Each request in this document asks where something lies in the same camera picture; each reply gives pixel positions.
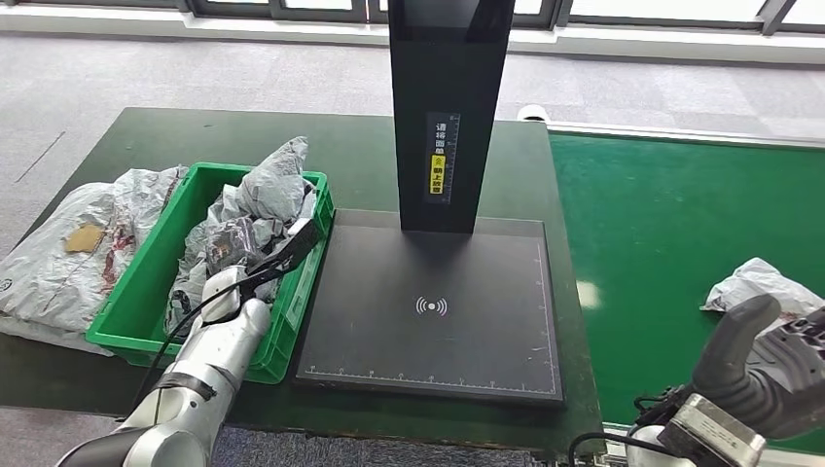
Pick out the silver conveyor frame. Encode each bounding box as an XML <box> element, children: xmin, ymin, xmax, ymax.
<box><xmin>546</xmin><ymin>122</ymin><xmax>825</xmax><ymax>467</ymax></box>

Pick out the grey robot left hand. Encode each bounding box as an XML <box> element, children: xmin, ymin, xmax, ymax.
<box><xmin>203</xmin><ymin>217</ymin><xmax>261</xmax><ymax>277</ymax></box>

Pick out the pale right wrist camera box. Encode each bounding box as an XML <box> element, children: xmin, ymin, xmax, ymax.
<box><xmin>657</xmin><ymin>394</ymin><xmax>769</xmax><ymax>467</ymax></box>

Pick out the black inbound scanner machine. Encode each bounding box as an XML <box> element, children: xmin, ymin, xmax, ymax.
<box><xmin>295</xmin><ymin>0</ymin><xmax>566</xmax><ymax>409</ymax></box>

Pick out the white parcel bag brown patch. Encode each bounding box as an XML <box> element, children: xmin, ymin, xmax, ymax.
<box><xmin>0</xmin><ymin>165</ymin><xmax>190</xmax><ymax>356</ymax></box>

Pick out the dark green table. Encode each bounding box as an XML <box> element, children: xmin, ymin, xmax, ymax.
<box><xmin>0</xmin><ymin>107</ymin><xmax>604</xmax><ymax>455</ymax></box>

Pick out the yellow black ruler label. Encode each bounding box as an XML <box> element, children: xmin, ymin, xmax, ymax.
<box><xmin>423</xmin><ymin>112</ymin><xmax>461</xmax><ymax>206</ymax></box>

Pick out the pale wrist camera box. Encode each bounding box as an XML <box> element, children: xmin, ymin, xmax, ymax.
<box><xmin>657</xmin><ymin>394</ymin><xmax>769</xmax><ymax>467</ymax></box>
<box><xmin>247</xmin><ymin>217</ymin><xmax>322</xmax><ymax>279</ymax></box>

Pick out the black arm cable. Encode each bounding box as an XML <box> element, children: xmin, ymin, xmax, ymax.
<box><xmin>131</xmin><ymin>263</ymin><xmax>291</xmax><ymax>413</ymax></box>
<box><xmin>566</xmin><ymin>386</ymin><xmax>685</xmax><ymax>467</ymax></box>

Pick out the small white belt patch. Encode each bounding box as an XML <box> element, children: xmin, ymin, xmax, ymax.
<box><xmin>576</xmin><ymin>280</ymin><xmax>602</xmax><ymax>310</ymax></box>

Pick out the grey parcel bag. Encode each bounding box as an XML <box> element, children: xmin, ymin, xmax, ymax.
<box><xmin>700</xmin><ymin>257</ymin><xmax>825</xmax><ymax>337</ymax></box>

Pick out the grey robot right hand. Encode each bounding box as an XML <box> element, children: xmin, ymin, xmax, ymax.
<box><xmin>691</xmin><ymin>294</ymin><xmax>825</xmax><ymax>441</ymax></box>

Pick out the green conveyor belt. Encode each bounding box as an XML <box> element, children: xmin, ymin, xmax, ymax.
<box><xmin>548</xmin><ymin>131</ymin><xmax>825</xmax><ymax>452</ymax></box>

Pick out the white parcel red stripe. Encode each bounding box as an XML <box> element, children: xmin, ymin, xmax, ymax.
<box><xmin>163</xmin><ymin>136</ymin><xmax>318</xmax><ymax>340</ymax></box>

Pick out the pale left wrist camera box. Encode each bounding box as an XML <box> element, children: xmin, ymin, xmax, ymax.
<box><xmin>247</xmin><ymin>217</ymin><xmax>322</xmax><ymax>279</ymax></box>

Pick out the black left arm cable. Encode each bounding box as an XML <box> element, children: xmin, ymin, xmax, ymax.
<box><xmin>131</xmin><ymin>263</ymin><xmax>291</xmax><ymax>413</ymax></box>

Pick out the green plastic crate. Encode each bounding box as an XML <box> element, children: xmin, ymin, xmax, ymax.
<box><xmin>85</xmin><ymin>162</ymin><xmax>335</xmax><ymax>386</ymax></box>

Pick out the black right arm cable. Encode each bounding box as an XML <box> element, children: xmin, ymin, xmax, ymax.
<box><xmin>566</xmin><ymin>386</ymin><xmax>685</xmax><ymax>467</ymax></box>

